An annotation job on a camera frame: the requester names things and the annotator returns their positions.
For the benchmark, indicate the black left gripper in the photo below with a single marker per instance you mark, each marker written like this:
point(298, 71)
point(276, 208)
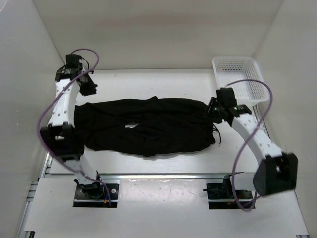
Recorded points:
point(90, 90)

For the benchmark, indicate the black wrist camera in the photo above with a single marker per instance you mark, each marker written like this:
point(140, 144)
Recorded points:
point(73, 61)
point(226, 97)

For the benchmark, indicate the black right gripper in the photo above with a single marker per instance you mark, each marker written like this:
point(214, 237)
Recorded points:
point(213, 102)

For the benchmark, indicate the aluminium front frame rail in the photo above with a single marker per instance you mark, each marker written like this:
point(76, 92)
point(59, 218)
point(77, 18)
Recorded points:
point(164, 176)

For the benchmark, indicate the white perforated plastic basket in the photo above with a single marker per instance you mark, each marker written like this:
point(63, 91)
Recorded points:
point(243, 71)

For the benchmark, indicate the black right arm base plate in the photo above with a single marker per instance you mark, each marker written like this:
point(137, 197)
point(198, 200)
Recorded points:
point(219, 199)

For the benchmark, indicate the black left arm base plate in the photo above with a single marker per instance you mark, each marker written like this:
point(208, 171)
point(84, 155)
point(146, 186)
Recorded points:
point(95, 195)

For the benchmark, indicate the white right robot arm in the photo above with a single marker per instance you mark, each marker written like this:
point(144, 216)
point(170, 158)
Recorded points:
point(277, 170)

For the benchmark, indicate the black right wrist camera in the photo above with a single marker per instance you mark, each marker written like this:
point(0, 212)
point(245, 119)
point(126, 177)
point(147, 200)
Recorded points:
point(226, 97)

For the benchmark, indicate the black trousers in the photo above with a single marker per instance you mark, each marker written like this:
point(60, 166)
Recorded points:
point(145, 127)

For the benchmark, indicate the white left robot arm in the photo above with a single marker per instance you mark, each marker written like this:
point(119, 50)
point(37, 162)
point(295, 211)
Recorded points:
point(61, 138)

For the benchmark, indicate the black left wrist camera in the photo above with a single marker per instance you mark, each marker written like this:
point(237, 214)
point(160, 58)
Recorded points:
point(73, 61)

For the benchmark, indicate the aluminium left frame rail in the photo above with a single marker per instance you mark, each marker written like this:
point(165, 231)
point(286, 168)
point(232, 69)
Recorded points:
point(21, 232)

